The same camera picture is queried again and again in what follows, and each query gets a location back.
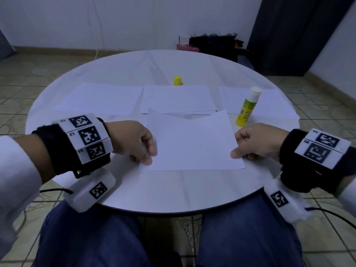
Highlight pink box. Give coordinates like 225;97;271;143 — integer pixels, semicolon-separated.
177;43;200;52

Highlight white wall cable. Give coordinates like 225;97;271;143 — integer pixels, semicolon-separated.
92;0;106;59

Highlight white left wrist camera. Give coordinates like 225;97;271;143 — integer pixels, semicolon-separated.
64;168;117;214

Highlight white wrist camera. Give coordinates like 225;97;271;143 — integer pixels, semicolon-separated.
264;176;309;224
64;168;117;214

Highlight person's legs in blue jeans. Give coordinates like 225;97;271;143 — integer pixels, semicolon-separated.
33;192;306;267

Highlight person's right forearm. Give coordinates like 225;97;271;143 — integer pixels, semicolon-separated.
336;178;356;217

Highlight black right wristband with markers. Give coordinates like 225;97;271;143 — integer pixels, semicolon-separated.
278;128;356;195

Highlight white paper stack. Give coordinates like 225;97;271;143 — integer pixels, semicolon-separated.
54;82;144;116
218;86;300;121

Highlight black right camera cable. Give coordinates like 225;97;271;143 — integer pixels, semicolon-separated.
306;206;356;230

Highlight black left wristband with markers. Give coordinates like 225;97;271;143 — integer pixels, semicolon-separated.
32;113;114;179

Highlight black wristband with markers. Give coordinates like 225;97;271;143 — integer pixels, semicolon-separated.
278;128;356;195
32;113;114;179

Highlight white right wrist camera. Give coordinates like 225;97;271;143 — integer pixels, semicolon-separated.
264;176;309;224

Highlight person's left hand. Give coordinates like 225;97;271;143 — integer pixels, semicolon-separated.
105;120;158;166

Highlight black wardrobe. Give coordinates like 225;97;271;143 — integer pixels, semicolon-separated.
247;0;356;77

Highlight single white paper sheet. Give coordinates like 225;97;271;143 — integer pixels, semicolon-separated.
139;108;245;172
139;84;217;116

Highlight yellow glue stick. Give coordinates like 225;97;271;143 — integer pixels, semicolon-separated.
235;86;262;128

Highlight black camera cable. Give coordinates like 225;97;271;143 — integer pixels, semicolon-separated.
40;188;74;195
306;206;356;230

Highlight person's left forearm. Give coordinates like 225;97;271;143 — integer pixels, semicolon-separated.
0;133;56;254

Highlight person's right hand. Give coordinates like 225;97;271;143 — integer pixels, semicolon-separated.
230;123;290;161

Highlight black left camera cable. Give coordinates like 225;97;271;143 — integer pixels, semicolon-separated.
40;188;74;195

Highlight blue suitcase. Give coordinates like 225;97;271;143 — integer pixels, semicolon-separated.
236;54;256;70

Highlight black bag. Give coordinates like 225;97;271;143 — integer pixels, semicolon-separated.
189;34;248;62

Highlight grey door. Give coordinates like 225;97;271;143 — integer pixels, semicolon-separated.
0;29;16;60

